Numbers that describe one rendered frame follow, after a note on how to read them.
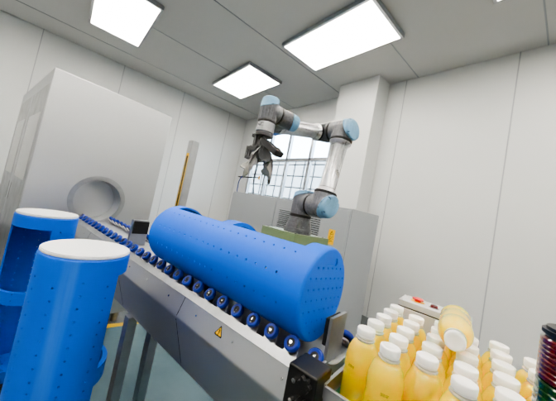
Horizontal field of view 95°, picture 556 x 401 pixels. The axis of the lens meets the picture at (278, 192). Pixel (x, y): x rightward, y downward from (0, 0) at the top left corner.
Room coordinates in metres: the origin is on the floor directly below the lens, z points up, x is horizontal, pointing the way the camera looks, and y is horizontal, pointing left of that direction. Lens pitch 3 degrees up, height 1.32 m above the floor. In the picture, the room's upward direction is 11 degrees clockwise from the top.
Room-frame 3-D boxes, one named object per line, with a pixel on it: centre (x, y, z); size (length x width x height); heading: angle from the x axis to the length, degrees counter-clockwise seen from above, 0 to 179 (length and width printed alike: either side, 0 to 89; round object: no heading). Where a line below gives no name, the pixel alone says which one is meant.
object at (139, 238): (1.60, 0.80, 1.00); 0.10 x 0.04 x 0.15; 141
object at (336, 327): (0.76, -0.24, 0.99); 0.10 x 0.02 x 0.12; 141
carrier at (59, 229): (1.51, 1.29, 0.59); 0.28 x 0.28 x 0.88
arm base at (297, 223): (1.39, -0.14, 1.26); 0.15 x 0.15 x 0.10
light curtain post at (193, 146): (1.96, 0.71, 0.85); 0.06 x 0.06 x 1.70; 51
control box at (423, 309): (0.86, -0.58, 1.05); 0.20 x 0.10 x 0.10; 51
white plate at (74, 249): (0.99, 0.67, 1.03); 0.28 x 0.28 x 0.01
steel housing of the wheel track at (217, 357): (1.42, 0.58, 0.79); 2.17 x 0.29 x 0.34; 51
